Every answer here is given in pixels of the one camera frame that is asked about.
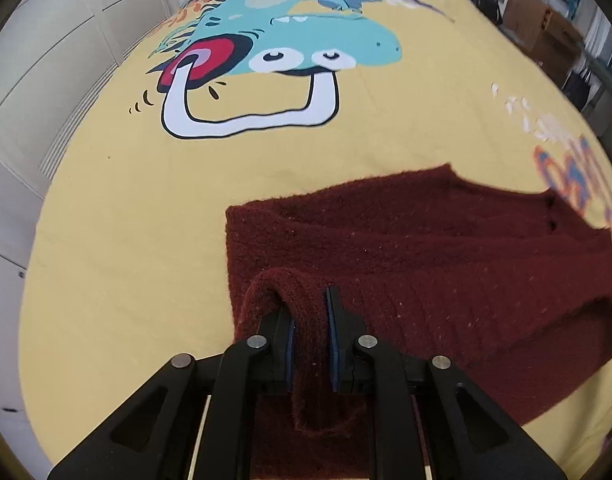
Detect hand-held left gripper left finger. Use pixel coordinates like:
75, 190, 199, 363
46, 305, 295, 480

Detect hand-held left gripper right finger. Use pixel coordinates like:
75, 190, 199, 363
325, 286, 568, 480

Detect maroon knitted sweater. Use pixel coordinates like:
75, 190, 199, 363
224, 162, 612, 480

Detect dark blue bag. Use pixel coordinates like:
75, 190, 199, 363
561, 64, 603, 112

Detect yellow dinosaur printed blanket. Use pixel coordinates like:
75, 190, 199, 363
18, 0, 612, 480

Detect brown cardboard boxes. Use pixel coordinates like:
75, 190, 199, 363
503, 0, 585, 77

